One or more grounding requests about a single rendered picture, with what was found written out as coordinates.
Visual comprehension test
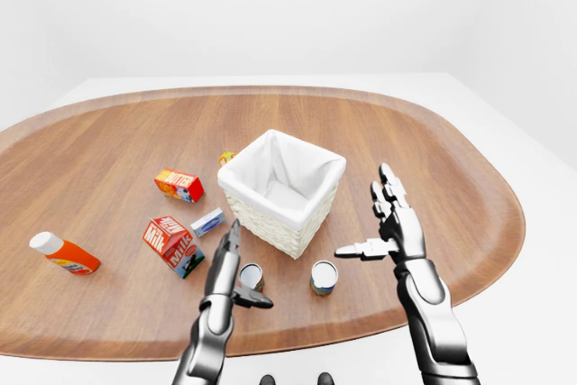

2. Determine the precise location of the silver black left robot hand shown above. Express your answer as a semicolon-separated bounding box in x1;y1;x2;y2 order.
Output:
203;217;275;310

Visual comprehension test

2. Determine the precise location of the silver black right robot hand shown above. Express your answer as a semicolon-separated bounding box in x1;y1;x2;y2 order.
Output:
334;162;427;266

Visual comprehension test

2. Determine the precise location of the white lined wicker basket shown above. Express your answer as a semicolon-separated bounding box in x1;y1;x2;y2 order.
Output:
216;128;347;261

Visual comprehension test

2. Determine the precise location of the red labelled tin can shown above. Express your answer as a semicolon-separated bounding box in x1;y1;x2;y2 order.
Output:
238;262;266;294

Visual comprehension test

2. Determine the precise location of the small blue white box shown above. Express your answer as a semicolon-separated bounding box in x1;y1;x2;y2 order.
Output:
189;206;226;239

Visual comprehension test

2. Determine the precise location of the red milk carton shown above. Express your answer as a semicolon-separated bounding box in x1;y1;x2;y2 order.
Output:
142;215;206;280

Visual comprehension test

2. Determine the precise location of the red butter box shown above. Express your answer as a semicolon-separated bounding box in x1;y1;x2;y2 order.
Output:
153;168;206;205

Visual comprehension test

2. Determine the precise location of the green blue labelled tin can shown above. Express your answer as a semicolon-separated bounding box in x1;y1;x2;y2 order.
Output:
309;260;339;298

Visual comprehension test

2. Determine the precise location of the orange bottle with white cap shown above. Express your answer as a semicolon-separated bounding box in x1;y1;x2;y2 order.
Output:
29;231;101;276

